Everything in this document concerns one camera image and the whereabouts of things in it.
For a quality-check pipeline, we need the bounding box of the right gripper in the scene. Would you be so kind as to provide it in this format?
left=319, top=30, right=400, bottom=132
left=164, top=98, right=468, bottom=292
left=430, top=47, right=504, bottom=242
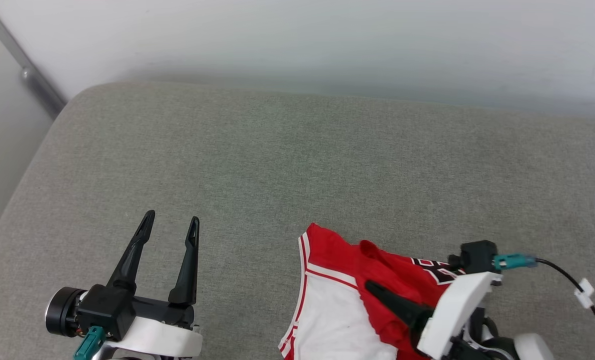
left=365, top=281, right=518, bottom=360

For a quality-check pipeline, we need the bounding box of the grey fabric sofa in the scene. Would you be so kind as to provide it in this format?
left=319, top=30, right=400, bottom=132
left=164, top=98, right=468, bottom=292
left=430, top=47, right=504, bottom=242
left=0, top=81, right=595, bottom=360

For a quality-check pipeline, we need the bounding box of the teal right camera connector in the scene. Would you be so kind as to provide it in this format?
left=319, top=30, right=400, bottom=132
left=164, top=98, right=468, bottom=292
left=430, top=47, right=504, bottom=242
left=493, top=253, right=538, bottom=271

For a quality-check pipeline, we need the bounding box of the white cable clip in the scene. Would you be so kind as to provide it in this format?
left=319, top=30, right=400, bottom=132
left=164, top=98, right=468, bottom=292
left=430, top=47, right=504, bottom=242
left=575, top=278, right=595, bottom=309

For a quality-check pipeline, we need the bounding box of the teal left camera connector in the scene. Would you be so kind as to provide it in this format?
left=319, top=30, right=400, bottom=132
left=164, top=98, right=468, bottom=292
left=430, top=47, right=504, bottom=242
left=73, top=326, right=107, bottom=360

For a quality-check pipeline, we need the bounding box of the black right camera cable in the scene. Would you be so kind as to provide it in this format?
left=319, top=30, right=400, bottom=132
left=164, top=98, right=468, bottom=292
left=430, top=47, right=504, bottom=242
left=535, top=257, right=595, bottom=358

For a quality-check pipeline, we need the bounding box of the teal camera connector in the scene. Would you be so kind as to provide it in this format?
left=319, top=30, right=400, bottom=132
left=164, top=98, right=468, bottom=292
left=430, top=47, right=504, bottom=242
left=73, top=326, right=107, bottom=360
left=493, top=253, right=538, bottom=271

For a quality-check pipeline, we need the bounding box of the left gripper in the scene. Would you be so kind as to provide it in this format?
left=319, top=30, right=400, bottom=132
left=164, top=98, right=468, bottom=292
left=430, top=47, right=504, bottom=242
left=45, top=210, right=201, bottom=342

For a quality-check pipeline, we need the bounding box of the grey metal rail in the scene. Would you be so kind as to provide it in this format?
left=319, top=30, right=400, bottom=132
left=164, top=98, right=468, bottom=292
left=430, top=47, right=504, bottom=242
left=0, top=0, right=68, bottom=120

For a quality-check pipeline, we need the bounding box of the red and white jersey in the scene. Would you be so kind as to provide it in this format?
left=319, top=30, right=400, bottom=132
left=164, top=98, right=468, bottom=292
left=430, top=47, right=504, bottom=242
left=277, top=222, right=466, bottom=360

